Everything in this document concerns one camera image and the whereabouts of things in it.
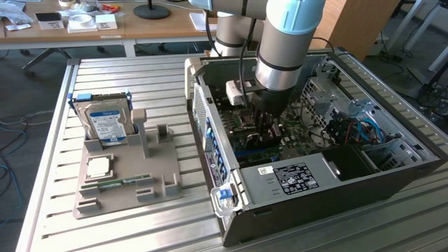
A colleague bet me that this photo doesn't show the grey latch with blue tab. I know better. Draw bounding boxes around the grey latch with blue tab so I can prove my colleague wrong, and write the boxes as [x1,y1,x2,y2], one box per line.
[209,182,243,218]

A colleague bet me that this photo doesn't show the white tape roll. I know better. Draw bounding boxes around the white tape roll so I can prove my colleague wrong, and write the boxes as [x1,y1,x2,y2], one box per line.
[69,14,94,27]

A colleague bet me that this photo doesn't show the crumpled clear plastic wrap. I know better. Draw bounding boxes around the crumpled clear plastic wrap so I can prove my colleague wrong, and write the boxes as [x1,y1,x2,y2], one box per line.
[58,4,105,17]

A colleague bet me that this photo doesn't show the grey chipset heatsink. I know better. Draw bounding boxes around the grey chipset heatsink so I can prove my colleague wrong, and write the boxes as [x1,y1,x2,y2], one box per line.
[283,149,306,160]

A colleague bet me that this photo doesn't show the white desk frame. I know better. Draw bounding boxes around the white desk frame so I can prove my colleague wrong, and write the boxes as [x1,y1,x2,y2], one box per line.
[385,0,448,72]

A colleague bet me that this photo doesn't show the blue data wire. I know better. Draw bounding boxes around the blue data wire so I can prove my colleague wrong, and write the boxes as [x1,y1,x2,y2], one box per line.
[355,122,369,142]
[359,118,386,144]

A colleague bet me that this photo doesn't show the red data wire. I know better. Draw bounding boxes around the red data wire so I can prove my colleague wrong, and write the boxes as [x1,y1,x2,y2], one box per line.
[343,122,354,144]

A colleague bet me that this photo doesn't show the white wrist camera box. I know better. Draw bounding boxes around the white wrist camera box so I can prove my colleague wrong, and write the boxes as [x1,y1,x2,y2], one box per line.
[226,80,254,106]

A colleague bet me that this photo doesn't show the green motherboard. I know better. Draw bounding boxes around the green motherboard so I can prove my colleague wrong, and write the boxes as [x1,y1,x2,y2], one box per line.
[217,104,338,169]

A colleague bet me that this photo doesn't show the blue floor cable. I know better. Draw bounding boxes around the blue floor cable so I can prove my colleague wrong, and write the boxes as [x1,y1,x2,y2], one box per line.
[0,127,27,226]

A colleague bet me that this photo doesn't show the silver CPU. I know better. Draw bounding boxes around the silver CPU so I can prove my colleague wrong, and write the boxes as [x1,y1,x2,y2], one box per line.
[87,157,113,177]

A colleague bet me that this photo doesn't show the green graphics card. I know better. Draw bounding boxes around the green graphics card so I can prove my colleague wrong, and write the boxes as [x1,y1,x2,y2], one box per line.
[230,123,283,150]

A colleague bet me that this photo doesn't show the black lamp base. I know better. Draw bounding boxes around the black lamp base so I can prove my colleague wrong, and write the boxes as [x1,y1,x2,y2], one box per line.
[134,0,173,19]

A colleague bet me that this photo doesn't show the green RAM stick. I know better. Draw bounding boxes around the green RAM stick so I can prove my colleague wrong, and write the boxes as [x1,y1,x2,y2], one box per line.
[82,175,153,190]

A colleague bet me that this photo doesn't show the silver power supply unit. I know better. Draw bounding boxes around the silver power supply unit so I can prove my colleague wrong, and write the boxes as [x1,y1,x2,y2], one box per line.
[238,153,343,205]

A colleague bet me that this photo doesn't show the open black PC case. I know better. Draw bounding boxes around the open black PC case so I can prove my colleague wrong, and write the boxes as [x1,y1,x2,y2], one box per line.
[185,47,443,247]

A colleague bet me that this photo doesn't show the clear plastic bag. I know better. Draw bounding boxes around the clear plastic bag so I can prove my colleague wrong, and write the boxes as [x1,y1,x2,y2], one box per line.
[0,4,35,26]

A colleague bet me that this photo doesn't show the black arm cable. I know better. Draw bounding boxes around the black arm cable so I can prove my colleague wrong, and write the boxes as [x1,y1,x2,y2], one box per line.
[239,18,259,107]

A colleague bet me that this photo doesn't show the grey parts rack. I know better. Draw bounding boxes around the grey parts rack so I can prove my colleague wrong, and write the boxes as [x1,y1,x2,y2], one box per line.
[73,108,186,220]

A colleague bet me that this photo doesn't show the perforated metal disk bay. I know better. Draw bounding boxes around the perforated metal disk bay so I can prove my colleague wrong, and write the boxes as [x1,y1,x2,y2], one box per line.
[298,56,386,132]

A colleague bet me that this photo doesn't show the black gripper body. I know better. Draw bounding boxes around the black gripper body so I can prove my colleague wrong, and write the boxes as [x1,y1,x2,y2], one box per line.
[251,87,298,118]

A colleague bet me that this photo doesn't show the blue expansion slot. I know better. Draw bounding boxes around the blue expansion slot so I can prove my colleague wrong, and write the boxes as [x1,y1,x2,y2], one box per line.
[234,148,262,158]

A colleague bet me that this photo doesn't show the CPU socket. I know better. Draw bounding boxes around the CPU socket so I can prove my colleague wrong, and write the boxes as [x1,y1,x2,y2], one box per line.
[238,110,261,127]

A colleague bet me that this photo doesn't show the flat white box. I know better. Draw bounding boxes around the flat white box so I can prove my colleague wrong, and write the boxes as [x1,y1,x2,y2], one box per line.
[67,22,99,34]

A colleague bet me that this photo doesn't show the white floor cable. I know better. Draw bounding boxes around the white floor cable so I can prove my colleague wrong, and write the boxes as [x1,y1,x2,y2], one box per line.
[0,109,55,127]

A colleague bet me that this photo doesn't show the black and white box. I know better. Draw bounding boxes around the black and white box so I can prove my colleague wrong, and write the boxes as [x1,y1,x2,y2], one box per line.
[35,12,65,30]

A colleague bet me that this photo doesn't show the wooden cabinet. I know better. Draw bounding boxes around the wooden cabinet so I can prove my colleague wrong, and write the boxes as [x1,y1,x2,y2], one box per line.
[315,0,402,61]

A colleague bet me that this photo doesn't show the hard disk with blue rails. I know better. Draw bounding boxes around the hard disk with blue rails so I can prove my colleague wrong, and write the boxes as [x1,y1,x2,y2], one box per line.
[69,88,137,147]

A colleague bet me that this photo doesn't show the white labelled box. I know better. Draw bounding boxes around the white labelled box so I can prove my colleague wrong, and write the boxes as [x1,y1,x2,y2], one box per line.
[95,14,119,31]

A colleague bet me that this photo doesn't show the silver disk bay trays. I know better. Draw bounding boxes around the silver disk bay trays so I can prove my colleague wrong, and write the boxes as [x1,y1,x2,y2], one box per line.
[361,138,427,171]

